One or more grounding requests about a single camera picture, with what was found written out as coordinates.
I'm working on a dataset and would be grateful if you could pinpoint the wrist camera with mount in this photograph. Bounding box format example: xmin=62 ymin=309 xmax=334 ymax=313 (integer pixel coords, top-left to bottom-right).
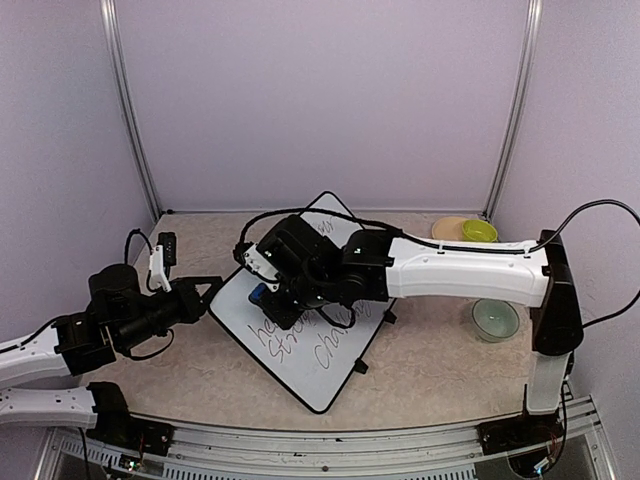
xmin=147 ymin=232 xmax=177 ymax=293
xmin=241 ymin=244 xmax=280 ymax=292

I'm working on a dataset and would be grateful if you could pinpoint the beige wooden plate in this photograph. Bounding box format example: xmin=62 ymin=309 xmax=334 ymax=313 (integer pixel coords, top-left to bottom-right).
xmin=431 ymin=216 xmax=467 ymax=241

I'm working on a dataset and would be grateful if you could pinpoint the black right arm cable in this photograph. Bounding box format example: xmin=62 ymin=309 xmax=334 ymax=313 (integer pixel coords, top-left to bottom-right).
xmin=232 ymin=199 xmax=640 ymax=331

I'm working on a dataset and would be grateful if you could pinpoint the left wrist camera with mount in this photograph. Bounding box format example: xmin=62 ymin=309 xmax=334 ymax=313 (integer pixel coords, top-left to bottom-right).
xmin=147 ymin=232 xmax=177 ymax=293

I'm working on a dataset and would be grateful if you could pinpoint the front aluminium rail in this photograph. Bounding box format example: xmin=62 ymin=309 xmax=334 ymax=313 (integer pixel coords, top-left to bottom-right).
xmin=34 ymin=391 xmax=620 ymax=479

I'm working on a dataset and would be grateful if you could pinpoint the right aluminium frame post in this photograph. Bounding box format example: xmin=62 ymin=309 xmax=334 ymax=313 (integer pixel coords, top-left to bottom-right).
xmin=483 ymin=0 xmax=543 ymax=221

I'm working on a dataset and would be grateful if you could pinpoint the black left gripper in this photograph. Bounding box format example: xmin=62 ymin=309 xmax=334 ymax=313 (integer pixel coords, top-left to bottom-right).
xmin=116 ymin=277 xmax=223 ymax=351

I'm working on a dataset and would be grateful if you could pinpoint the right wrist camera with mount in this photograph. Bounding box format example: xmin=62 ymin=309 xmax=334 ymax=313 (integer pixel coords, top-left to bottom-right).
xmin=241 ymin=244 xmax=280 ymax=292

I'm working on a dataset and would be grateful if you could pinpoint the left aluminium frame post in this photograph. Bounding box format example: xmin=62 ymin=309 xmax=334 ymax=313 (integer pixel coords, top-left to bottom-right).
xmin=100 ymin=0 xmax=163 ymax=223

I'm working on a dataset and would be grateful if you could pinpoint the blue whiteboard eraser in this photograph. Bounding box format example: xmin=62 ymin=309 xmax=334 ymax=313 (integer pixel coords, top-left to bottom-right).
xmin=248 ymin=283 xmax=270 ymax=306

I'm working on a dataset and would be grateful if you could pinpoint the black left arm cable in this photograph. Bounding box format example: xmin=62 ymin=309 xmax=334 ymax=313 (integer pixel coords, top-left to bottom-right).
xmin=122 ymin=228 xmax=154 ymax=271

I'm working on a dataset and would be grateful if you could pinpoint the aluminium frame post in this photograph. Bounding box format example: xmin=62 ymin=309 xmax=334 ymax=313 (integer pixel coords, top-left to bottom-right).
xmin=100 ymin=0 xmax=163 ymax=223
xmin=483 ymin=0 xmax=543 ymax=221

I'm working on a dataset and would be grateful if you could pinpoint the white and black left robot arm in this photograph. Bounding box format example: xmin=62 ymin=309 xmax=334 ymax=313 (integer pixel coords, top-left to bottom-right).
xmin=1 ymin=264 xmax=223 ymax=445

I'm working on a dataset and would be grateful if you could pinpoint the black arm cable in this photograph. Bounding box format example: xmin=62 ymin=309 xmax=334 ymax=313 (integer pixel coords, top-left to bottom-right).
xmin=232 ymin=199 xmax=640 ymax=331
xmin=122 ymin=228 xmax=154 ymax=271

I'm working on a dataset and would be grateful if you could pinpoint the white whiteboard with black frame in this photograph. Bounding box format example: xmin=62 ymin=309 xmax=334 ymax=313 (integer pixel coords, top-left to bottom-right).
xmin=207 ymin=190 xmax=398 ymax=415

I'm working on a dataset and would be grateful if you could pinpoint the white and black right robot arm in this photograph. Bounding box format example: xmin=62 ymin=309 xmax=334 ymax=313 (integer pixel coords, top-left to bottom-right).
xmin=233 ymin=209 xmax=584 ymax=444

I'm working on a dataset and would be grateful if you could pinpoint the yellow-green plastic bowl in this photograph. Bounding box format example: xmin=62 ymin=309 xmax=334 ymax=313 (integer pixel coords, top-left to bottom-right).
xmin=461 ymin=219 xmax=498 ymax=243

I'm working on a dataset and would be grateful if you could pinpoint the clear glass bowl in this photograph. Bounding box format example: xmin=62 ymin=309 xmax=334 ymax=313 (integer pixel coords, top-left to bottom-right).
xmin=471 ymin=299 xmax=520 ymax=343

